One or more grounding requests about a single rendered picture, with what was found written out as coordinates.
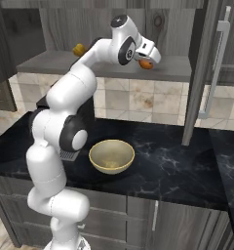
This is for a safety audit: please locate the grey wooden drawer front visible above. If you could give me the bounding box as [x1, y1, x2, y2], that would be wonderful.
[0, 175, 128, 214]
[1, 204, 128, 243]

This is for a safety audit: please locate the narrow grey base cabinet door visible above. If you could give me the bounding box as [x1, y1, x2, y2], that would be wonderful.
[126, 194, 157, 250]

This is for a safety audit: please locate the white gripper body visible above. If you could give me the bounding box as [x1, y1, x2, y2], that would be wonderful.
[134, 46, 163, 65]

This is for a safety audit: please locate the grey cabinet door with handle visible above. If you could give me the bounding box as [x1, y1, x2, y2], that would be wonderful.
[181, 0, 224, 146]

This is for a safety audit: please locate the dark grey cabinet door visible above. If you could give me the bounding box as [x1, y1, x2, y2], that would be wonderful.
[0, 0, 47, 90]

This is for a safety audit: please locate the yellow-orange round fruit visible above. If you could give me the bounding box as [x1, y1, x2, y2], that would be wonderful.
[72, 43, 88, 58]

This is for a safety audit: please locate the silver base cabinet handle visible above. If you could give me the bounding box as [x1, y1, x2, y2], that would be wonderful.
[151, 199, 160, 232]

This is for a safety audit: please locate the cream yellow bowl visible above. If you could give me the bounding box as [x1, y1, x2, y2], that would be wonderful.
[88, 139, 137, 176]

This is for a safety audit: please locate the silver bar door handle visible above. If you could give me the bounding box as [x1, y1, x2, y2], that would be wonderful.
[198, 5, 232, 120]

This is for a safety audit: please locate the orange mango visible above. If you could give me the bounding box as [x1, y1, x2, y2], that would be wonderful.
[138, 59, 155, 70]

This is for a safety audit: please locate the wide grey base cabinet door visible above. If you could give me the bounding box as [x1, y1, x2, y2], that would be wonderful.
[147, 198, 230, 250]

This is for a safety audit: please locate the grey closed wall cabinet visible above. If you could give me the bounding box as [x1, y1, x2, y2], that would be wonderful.
[205, 0, 234, 88]

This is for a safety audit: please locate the grey wooden wall cabinet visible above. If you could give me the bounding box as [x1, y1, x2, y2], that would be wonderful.
[16, 0, 208, 83]

